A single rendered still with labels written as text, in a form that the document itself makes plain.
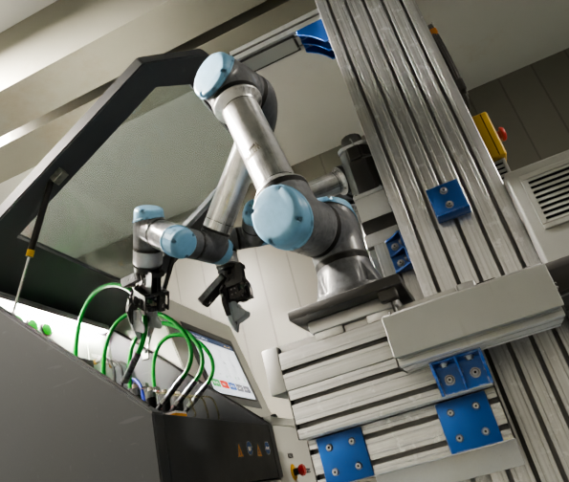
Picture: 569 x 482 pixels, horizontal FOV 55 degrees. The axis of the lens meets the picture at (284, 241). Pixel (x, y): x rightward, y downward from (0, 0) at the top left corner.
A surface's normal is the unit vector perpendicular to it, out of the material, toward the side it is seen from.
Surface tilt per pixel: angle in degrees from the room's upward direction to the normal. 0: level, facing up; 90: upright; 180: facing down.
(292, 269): 90
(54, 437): 90
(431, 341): 90
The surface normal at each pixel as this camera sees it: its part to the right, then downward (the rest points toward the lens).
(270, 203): -0.57, -0.09
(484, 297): -0.36, -0.33
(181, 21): 0.23, 0.88
